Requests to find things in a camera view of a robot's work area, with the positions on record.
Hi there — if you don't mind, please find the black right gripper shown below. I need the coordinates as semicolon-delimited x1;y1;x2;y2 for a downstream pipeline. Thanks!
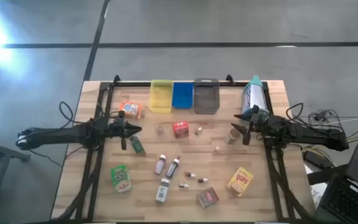
230;105;262;146

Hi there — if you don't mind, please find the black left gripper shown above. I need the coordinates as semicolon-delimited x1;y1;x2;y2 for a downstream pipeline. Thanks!
105;110;143;151

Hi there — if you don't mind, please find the green spice bottle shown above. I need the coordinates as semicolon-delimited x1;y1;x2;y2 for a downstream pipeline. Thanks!
129;134;147;157

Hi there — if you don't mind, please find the orange Mini-Wheats cereal box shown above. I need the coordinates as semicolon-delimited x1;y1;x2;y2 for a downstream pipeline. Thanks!
119;101;145;120

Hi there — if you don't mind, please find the pink-capped food colouring bottle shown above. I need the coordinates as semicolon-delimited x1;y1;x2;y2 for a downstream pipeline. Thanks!
154;152;167;176

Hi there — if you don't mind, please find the small red cereal box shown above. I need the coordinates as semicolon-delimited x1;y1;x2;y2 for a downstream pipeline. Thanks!
172;120;190;139

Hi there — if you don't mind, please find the teal metal box grater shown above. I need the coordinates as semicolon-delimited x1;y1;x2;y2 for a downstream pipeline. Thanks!
241;75;270;122

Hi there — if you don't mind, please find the yellow plastic bin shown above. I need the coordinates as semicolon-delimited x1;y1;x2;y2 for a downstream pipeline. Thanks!
148;79;174;114

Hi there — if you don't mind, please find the grey translucent plastic bin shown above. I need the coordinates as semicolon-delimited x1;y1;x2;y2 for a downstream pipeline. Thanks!
193;77;221;115

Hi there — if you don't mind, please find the green Apple Jacks box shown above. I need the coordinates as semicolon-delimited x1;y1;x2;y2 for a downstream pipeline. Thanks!
110;164;132;194

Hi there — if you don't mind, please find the purple-capped food colouring bottle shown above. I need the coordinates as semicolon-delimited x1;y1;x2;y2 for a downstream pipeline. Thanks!
165;156;181;179

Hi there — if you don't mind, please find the yellow Corn Pops box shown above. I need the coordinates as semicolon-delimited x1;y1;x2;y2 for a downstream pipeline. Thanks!
226;166;254;197

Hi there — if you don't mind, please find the blue plastic bin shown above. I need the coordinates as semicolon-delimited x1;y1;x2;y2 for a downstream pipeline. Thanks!
172;81;195;110

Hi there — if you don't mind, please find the black power brick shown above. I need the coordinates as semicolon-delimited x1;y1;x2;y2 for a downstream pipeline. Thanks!
303;151;326;170

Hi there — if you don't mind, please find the gold spice tin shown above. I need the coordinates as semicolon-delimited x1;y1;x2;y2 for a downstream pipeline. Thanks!
196;187;220;209

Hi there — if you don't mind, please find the white paper scrap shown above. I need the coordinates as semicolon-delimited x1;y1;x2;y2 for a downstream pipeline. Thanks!
308;182;328;210

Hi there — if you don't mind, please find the dark grey laptop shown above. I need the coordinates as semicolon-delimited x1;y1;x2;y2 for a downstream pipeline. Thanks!
314;102;358;224

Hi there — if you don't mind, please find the black aluminium table frame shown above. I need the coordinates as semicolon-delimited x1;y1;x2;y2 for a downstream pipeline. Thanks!
54;74;315;223

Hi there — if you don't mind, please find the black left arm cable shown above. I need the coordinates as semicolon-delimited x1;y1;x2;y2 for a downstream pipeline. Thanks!
58;101;85;130

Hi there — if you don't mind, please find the yellow cable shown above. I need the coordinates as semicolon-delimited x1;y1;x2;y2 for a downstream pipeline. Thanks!
303;136;358;156

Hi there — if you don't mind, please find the black cable tangle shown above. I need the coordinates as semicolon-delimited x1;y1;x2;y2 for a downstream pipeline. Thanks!
285;102;341;125

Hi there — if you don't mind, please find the thin black floor cable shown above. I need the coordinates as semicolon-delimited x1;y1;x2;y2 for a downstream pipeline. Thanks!
29;149;64;168

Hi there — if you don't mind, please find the white cable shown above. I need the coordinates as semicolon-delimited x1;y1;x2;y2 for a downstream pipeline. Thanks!
303;116;358;131

